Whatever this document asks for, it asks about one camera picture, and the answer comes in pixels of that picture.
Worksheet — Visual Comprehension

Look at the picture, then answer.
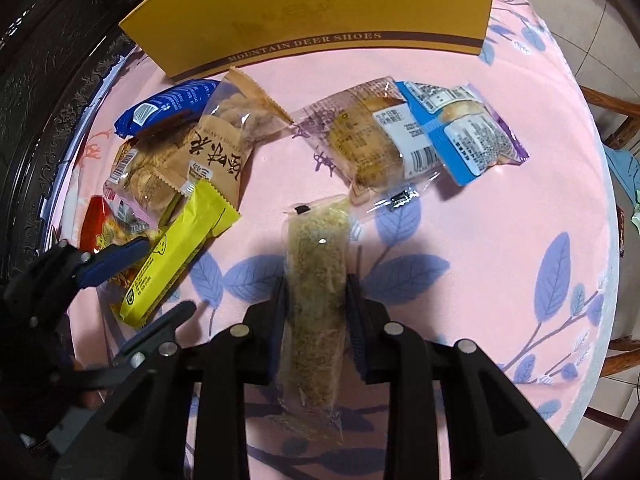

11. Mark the blue cloth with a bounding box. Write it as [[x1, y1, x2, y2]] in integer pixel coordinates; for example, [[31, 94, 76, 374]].
[[605, 147, 640, 206]]

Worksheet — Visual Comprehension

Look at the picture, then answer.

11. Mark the clear purple print pastry packet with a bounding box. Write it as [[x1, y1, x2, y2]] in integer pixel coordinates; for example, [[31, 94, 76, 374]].
[[291, 76, 443, 206]]

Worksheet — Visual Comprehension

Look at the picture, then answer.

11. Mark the red cookie packet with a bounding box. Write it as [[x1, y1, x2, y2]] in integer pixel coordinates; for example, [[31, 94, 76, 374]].
[[80, 195, 161, 286]]

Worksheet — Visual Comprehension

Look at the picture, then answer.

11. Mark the pink printed blanket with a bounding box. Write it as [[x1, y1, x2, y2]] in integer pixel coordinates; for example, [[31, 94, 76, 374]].
[[50, 0, 621, 480]]

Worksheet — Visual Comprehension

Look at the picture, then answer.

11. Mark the clear green rice bar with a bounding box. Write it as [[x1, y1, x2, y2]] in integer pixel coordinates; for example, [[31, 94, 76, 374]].
[[277, 194, 353, 443]]

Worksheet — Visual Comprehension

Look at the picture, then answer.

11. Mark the blue cookie packet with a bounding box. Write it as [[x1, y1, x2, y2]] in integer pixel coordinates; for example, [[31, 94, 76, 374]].
[[114, 79, 223, 138]]

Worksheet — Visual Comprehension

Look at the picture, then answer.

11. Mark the long yellow bar packet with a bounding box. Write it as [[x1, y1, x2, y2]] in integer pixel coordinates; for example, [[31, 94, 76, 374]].
[[118, 180, 242, 330]]

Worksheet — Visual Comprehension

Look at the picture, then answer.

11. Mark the brown label pastry packet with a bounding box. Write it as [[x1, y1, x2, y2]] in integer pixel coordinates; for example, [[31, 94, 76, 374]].
[[137, 67, 296, 206]]

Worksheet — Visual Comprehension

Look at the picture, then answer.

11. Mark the carved dark wooden furniture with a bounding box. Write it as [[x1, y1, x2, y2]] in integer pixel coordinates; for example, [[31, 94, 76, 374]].
[[0, 0, 191, 281]]

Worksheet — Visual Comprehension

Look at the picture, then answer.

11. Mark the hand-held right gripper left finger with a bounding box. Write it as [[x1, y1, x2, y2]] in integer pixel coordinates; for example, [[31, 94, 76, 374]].
[[55, 277, 289, 480]]

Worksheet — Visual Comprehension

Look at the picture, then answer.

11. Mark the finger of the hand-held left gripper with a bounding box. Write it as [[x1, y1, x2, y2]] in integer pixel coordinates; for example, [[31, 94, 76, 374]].
[[75, 301, 197, 391], [57, 237, 152, 288]]

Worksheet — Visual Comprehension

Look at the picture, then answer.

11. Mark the yellow cardboard box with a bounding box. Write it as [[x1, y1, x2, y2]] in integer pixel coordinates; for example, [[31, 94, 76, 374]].
[[118, 0, 498, 81]]

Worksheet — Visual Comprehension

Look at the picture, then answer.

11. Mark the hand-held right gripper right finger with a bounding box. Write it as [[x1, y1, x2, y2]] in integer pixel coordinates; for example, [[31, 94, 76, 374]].
[[347, 274, 582, 480]]

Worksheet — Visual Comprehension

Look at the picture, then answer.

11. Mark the clear pink biscuit packet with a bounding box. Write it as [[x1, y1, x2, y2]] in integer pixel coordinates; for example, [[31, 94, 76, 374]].
[[102, 137, 193, 221]]

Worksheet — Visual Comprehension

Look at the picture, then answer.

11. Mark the blue and white pastry packet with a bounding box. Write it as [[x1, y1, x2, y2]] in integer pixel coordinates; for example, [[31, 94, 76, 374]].
[[395, 80, 531, 187]]

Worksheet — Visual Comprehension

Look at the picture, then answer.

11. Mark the wooden chair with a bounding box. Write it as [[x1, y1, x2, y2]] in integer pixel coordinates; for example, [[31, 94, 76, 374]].
[[580, 85, 640, 433]]

